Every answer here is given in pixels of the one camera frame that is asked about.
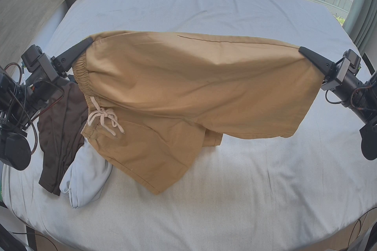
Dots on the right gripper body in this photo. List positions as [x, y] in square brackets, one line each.
[344, 88]

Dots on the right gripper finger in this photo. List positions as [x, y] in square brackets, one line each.
[319, 63]

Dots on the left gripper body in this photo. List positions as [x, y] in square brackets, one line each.
[48, 73]

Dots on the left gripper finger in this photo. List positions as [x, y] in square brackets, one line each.
[73, 54]

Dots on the tan shorts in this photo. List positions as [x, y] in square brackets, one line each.
[191, 82]

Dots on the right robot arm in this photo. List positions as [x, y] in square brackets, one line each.
[369, 141]

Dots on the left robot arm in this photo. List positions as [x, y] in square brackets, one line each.
[14, 152]

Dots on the bed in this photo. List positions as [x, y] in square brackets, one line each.
[235, 8]

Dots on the brown garment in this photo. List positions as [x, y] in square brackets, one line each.
[59, 132]

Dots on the grey-green curtain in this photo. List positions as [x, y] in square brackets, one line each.
[365, 8]

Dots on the pale blue garment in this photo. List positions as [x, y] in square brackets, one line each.
[85, 179]

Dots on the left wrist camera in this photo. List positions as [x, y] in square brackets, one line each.
[31, 57]

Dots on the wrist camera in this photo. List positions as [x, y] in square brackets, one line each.
[352, 57]
[31, 57]

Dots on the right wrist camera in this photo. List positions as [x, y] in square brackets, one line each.
[352, 57]

